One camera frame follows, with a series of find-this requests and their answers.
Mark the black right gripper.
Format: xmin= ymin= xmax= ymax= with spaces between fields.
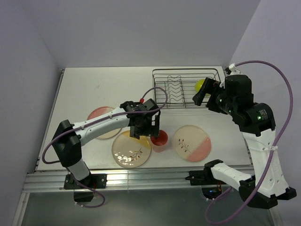
xmin=192 ymin=76 xmax=235 ymax=114

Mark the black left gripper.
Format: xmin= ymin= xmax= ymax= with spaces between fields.
xmin=130 ymin=115 xmax=158 ymax=139

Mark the green ceramic bowl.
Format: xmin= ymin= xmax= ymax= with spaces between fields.
xmin=195 ymin=79 xmax=205 ymax=93

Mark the pink cup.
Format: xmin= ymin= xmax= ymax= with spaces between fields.
xmin=150 ymin=130 xmax=168 ymax=153

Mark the pink cream plate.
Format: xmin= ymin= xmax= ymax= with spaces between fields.
xmin=172 ymin=125 xmax=212 ymax=162
xmin=87 ymin=106 xmax=121 ymax=140

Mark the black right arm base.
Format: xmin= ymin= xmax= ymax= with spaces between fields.
xmin=185 ymin=170 xmax=226 ymax=186

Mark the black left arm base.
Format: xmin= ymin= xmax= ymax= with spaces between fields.
xmin=63 ymin=174 xmax=107 ymax=190

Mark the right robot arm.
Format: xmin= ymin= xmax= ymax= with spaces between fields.
xmin=193 ymin=75 xmax=297 ymax=209

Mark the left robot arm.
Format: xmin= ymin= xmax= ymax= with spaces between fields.
xmin=52 ymin=99 xmax=161 ymax=188

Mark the yellow cream plate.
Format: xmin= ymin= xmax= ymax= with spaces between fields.
xmin=111 ymin=130 xmax=152 ymax=168

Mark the wire dish rack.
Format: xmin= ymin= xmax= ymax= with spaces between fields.
xmin=152 ymin=68 xmax=225 ymax=109

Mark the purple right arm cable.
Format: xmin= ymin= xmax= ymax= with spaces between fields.
xmin=205 ymin=60 xmax=293 ymax=224

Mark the aluminium table rail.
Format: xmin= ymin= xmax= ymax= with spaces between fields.
xmin=22 ymin=164 xmax=270 ymax=193

